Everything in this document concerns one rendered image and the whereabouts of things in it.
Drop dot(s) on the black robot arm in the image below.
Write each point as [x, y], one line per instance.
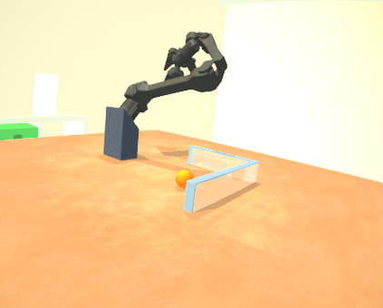
[203, 78]

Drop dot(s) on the orange ball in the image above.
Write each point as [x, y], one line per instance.
[182, 177]

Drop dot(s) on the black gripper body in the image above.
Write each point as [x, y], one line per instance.
[179, 59]

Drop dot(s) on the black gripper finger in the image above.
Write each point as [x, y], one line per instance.
[167, 77]
[168, 62]

